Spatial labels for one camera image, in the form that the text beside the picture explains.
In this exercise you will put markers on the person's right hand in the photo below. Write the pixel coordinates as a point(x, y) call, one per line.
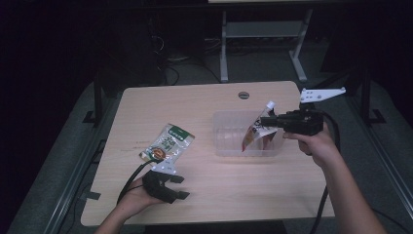
point(319, 146)

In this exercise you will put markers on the white metal desk frame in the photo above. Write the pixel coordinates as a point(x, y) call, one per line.
point(264, 29)

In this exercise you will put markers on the clear plastic container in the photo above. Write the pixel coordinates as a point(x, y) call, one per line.
point(230, 136)

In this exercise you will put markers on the green and white food packet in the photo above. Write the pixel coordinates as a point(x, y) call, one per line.
point(168, 143)

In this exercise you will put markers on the black metal stand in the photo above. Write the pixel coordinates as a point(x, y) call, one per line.
point(367, 97)
point(97, 97)

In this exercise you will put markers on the person's left hand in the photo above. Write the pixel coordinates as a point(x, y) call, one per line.
point(136, 198)

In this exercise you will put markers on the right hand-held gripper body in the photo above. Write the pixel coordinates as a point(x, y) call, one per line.
point(305, 122)

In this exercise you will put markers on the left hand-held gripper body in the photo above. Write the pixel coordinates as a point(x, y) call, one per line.
point(159, 185)

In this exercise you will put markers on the aluminium frame rail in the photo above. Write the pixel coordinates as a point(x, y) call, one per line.
point(73, 177)
point(386, 159)

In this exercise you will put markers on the white spouted sauce pouch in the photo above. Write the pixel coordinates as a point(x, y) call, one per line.
point(255, 135)

